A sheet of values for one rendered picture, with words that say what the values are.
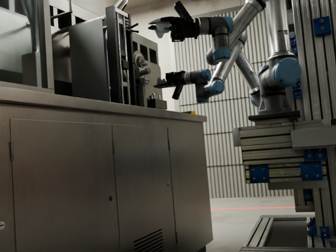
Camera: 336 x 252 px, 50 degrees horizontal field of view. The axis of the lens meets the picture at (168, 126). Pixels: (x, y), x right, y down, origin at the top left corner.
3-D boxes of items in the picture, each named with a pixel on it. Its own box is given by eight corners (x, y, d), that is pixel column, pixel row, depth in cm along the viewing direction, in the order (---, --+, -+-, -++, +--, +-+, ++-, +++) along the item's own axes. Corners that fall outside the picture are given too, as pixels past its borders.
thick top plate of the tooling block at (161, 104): (155, 107, 230) (155, 98, 230) (105, 115, 248) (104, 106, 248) (167, 109, 244) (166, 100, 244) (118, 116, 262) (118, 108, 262)
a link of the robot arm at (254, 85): (270, 109, 223) (223, 33, 213) (255, 112, 236) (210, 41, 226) (282, 98, 227) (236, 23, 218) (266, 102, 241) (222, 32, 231)
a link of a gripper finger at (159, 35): (148, 38, 156) (169, 35, 156) (147, 25, 158) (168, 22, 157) (149, 41, 159) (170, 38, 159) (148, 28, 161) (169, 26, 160)
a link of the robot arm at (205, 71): (207, 81, 205) (206, 66, 206) (190, 84, 211) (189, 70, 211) (212, 83, 212) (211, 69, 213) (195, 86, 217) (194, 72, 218)
